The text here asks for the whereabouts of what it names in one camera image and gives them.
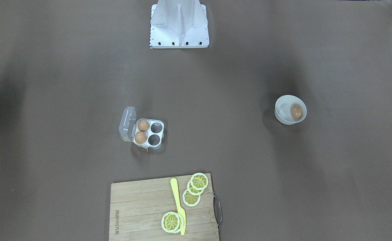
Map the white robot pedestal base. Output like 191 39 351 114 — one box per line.
149 0 210 49

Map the lemon slice by knife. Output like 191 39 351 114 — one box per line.
161 212 184 233

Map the lemon slice middle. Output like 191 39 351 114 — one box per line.
187 181 204 196

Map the clear plastic egg box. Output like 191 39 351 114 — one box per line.
119 106 165 150

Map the white ceramic bowl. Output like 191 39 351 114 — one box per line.
274 95 307 125

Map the brown egg rear slot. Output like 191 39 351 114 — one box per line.
137 119 151 132

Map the lemon slice top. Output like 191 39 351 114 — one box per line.
189 172 209 190

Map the brown egg from bowl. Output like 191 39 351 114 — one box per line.
290 104 303 119

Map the brown egg slot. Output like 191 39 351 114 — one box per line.
137 119 151 132
134 131 148 145

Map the brown egg front slot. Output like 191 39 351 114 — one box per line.
134 131 148 145

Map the yellow plastic knife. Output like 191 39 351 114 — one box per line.
170 177 186 236

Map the lemon slice lower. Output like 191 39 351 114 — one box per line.
182 189 201 207

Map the bamboo cutting board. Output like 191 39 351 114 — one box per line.
109 177 220 241

